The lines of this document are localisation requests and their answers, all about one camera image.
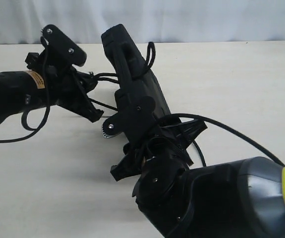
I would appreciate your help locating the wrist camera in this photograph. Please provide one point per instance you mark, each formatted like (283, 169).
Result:
(127, 119)
(62, 44)

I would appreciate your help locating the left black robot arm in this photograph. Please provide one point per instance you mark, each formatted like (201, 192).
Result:
(13, 85)

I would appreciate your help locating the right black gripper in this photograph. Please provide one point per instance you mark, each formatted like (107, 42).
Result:
(171, 140)

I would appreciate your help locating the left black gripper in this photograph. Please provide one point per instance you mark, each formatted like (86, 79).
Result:
(57, 82)

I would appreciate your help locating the black plastic carrying case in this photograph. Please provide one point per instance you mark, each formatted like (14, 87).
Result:
(135, 80)

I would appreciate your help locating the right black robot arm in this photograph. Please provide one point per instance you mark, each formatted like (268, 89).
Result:
(239, 199)

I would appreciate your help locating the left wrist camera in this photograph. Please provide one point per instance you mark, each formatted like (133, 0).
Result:
(62, 44)

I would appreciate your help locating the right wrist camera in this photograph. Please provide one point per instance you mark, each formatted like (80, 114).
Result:
(127, 119)

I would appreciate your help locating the white backdrop curtain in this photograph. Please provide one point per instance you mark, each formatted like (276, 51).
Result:
(162, 21)

